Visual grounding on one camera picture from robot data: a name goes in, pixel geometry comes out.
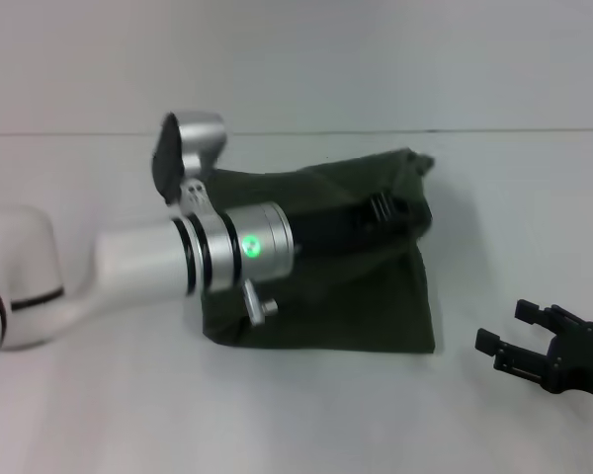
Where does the dark green t-shirt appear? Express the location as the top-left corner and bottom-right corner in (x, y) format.
(201, 146), (437, 356)

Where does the silver angled left plug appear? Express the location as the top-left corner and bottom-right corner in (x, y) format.
(241, 277), (280, 328)

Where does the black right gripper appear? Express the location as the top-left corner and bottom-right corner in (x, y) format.
(474, 298), (593, 399)

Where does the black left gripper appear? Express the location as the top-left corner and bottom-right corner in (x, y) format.
(290, 195), (411, 259)

